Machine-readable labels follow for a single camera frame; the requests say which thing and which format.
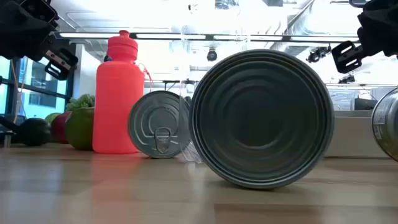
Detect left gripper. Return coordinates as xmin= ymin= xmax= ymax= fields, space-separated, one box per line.
xmin=0 ymin=0 xmax=79 ymax=81

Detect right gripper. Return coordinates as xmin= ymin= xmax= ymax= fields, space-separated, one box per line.
xmin=331 ymin=0 xmax=398 ymax=75

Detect dark red apple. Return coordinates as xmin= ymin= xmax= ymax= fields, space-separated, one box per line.
xmin=50 ymin=111 xmax=72 ymax=144

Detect green round fruit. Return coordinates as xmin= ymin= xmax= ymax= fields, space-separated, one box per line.
xmin=65 ymin=107 xmax=95 ymax=152

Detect coral plastic sports bottle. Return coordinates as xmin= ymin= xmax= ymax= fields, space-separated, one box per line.
xmin=92 ymin=30 xmax=155 ymax=155

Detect dark green avocado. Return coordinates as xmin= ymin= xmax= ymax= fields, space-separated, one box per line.
xmin=19 ymin=117 xmax=52 ymax=147

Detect grey tray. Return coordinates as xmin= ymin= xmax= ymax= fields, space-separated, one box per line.
xmin=325 ymin=110 xmax=391 ymax=159

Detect labelled tin can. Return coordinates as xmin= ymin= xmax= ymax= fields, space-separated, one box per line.
xmin=371 ymin=86 xmax=398 ymax=162

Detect yellowfin tuna can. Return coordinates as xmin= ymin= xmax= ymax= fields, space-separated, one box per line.
xmin=127 ymin=90 xmax=192 ymax=159

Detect black ceiling spotlight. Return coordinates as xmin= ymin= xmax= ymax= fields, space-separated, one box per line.
xmin=306 ymin=45 xmax=332 ymax=64
xmin=338 ymin=73 xmax=356 ymax=85

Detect green broccoli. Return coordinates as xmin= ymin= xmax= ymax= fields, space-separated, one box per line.
xmin=65 ymin=93 xmax=96 ymax=112

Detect dark-framed window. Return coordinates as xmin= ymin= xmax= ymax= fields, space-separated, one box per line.
xmin=0 ymin=46 xmax=77 ymax=125

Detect black monitor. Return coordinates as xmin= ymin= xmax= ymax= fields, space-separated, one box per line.
xmin=354 ymin=98 xmax=379 ymax=111

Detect green pear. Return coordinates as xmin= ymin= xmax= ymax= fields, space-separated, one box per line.
xmin=44 ymin=112 xmax=62 ymax=125

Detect large tin can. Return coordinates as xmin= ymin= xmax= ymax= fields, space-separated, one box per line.
xmin=188 ymin=49 xmax=336 ymax=190

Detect long linear ceiling light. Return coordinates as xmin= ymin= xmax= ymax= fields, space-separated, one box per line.
xmin=57 ymin=30 xmax=361 ymax=44

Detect orange extension cable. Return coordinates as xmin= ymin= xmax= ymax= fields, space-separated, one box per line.
xmin=10 ymin=58 xmax=29 ymax=124

